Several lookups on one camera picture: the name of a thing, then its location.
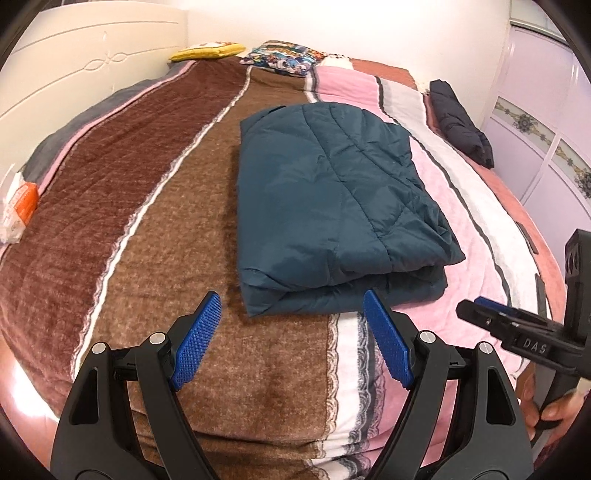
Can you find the black puffer jacket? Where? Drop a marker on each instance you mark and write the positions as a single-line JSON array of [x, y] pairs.
[[459, 122]]

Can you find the yellow pillow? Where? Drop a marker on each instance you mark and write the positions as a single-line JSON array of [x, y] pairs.
[[207, 51]]

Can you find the orange white packet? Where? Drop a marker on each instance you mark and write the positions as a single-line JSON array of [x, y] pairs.
[[21, 203]]

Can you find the person's right hand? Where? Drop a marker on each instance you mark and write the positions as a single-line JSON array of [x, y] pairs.
[[561, 413]]

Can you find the white bed headboard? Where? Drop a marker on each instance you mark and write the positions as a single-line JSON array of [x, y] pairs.
[[69, 60]]

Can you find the purple wardrobe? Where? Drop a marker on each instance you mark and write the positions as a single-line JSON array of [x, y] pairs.
[[545, 92]]

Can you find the colourful printed pillow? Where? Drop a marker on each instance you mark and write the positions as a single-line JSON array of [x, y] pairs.
[[281, 57]]

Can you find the striped brown pink blanket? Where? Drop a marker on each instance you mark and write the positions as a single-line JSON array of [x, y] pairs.
[[161, 230]]

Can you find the small white pillow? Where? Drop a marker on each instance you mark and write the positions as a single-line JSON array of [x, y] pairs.
[[338, 61]]

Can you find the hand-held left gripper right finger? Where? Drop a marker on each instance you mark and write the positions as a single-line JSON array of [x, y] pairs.
[[388, 337]]

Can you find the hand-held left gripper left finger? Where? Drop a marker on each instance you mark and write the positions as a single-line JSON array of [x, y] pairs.
[[198, 341]]

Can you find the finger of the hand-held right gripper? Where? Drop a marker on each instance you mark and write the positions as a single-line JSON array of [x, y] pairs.
[[503, 308], [508, 334]]

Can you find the teal puffer jacket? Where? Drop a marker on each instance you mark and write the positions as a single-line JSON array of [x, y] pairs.
[[332, 194]]

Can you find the salmon pink bed sheet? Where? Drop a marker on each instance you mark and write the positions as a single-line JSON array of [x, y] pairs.
[[508, 198]]

